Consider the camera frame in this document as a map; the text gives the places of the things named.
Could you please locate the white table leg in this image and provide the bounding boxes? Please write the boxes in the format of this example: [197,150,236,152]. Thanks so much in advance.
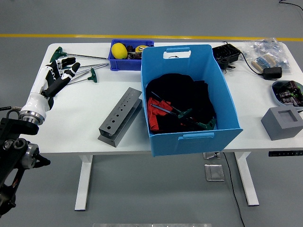
[74,155,93,211]
[234,151,260,206]

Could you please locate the dark blue plastic bin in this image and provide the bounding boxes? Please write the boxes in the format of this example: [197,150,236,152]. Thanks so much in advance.
[107,39,155,71]

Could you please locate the tan resistor strip bundle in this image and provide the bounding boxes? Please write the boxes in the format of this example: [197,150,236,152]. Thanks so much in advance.
[251,53,276,73]

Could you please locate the clear plastic parts bags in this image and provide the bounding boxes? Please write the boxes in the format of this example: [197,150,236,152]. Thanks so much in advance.
[241,37,291,74]

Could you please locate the pale blue tray with electronics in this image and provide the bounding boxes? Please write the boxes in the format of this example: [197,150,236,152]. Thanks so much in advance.
[271,80,303,107]

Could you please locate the short green T-handle hex key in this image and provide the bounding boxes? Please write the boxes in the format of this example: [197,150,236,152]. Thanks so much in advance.
[67,68,98,85]

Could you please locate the long green T-handle hex key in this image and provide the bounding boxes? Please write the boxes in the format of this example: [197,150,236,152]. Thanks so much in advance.
[49,46,108,62]

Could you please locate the yellow lemon-shaped ball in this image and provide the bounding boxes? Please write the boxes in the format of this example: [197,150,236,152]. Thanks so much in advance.
[111,43,128,60]

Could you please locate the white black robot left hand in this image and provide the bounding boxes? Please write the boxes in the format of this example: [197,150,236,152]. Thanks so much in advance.
[22,57,81,114]

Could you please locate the black cloth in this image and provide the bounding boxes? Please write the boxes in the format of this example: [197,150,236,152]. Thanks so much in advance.
[144,73,217,133]

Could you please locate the black cable loop on floor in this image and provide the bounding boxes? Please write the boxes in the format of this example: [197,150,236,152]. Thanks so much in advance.
[278,0,303,11]

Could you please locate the grey metal tool holder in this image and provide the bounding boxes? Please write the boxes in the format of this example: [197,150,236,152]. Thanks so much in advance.
[98,87,143,148]

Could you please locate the small green T-handle hex key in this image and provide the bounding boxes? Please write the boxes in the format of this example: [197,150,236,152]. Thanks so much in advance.
[151,91,193,119]

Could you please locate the red cloth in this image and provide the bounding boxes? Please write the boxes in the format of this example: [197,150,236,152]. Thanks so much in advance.
[147,96,175,132]

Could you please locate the black table control panel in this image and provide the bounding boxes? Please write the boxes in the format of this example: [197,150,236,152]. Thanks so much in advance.
[268,150,303,157]

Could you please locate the black adapter cord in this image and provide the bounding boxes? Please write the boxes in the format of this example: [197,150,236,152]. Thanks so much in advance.
[239,52,265,76]

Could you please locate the grey foam block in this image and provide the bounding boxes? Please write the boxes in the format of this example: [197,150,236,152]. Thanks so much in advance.
[260,106,303,141]

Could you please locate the large green T-handle hex key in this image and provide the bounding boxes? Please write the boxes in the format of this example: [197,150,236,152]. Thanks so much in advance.
[150,103,218,130]

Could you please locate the light blue plastic crate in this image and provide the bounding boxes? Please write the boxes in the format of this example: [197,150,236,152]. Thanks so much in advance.
[140,44,244,157]

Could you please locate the black power adapter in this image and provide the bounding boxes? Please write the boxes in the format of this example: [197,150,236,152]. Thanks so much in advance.
[262,67,283,80]

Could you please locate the black plastic tray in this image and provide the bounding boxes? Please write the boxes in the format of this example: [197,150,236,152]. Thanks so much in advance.
[211,44,241,70]

